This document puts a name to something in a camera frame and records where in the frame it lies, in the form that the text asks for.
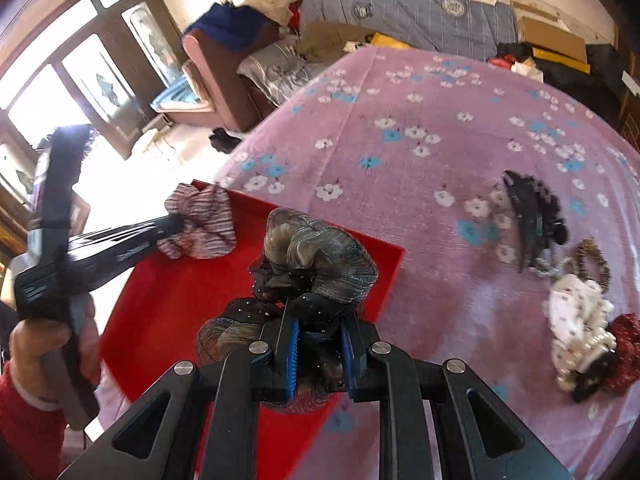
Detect red plaid scrunchie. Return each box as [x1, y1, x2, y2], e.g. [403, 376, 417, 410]
[158, 183, 236, 260]

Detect white floral scrunchie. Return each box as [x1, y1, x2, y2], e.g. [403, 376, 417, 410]
[546, 273, 617, 393]

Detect dark red dotted scrunchie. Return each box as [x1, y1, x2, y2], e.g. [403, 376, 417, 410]
[603, 313, 640, 396]

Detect grey pleated scrunchie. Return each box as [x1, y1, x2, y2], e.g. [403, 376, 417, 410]
[195, 208, 378, 415]

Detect leopard bead bracelet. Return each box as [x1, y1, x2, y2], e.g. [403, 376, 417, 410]
[572, 237, 612, 295]

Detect black hair claw clip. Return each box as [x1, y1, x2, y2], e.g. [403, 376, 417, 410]
[502, 170, 568, 272]

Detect red sleeve left forearm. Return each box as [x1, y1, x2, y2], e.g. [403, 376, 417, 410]
[1, 363, 66, 479]

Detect left hand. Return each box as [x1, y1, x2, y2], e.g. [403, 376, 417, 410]
[9, 295, 101, 411]

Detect black boots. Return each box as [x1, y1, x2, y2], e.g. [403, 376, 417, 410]
[208, 128, 242, 154]

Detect blue cushion on chaise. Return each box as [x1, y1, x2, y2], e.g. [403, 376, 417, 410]
[150, 75, 201, 113]

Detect wooden glass door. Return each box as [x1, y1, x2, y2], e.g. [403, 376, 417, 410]
[0, 0, 187, 221]

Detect brown sofa armchair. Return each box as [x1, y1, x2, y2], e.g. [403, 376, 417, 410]
[164, 20, 279, 133]

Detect pink floral bedspread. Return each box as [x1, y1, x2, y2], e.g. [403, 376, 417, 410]
[215, 48, 639, 479]

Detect blue jacket on sofa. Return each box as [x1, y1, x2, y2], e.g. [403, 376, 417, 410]
[182, 2, 269, 51]

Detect grey silk pillow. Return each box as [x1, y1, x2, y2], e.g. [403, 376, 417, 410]
[236, 36, 328, 106]

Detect olive blanket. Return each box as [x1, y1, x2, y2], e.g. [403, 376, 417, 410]
[296, 22, 375, 64]

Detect yellow bag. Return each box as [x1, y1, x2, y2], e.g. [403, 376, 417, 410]
[367, 32, 412, 50]

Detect cardboard box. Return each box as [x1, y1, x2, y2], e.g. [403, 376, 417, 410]
[518, 16, 587, 63]

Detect blue plaid quilt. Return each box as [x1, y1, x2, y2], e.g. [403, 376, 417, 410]
[300, 0, 518, 61]

